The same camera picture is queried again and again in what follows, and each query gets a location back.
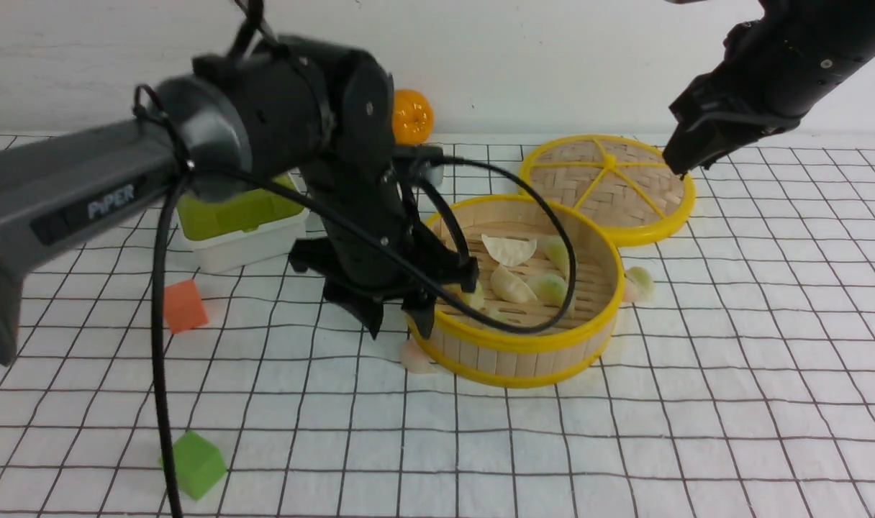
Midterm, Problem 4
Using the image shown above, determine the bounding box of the orange foam cube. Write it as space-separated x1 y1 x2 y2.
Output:
163 279 209 335

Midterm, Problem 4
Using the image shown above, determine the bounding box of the green foam cube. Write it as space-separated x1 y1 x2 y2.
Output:
167 430 227 501

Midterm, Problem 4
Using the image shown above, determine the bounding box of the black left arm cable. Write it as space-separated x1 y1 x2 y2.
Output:
134 0 578 518

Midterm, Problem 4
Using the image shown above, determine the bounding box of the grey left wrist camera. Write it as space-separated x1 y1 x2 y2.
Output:
392 144 444 188

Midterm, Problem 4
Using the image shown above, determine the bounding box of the orange mandarin fruit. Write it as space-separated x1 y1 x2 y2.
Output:
392 89 434 145

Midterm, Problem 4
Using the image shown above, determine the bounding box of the green pink dumpling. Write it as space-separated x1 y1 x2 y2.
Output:
624 266 655 304

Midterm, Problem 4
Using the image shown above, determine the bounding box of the woven bamboo steamer lid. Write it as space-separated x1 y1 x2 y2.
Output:
519 135 697 248

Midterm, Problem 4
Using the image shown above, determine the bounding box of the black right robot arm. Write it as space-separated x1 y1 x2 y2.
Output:
663 1 875 177

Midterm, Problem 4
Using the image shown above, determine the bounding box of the bamboo steamer tray yellow rim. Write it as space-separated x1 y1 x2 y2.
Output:
410 196 625 389

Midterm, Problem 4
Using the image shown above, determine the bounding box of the white plain dumpling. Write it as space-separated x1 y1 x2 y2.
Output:
481 234 538 268

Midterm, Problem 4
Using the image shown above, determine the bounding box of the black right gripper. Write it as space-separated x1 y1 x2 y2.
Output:
663 21 802 175

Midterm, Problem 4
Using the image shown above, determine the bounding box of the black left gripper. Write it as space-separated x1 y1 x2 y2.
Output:
193 35 478 339

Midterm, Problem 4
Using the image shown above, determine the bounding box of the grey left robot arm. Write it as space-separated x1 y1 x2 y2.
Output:
0 35 478 366

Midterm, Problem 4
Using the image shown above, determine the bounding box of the green lidded white box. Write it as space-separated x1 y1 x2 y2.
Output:
175 189 309 274

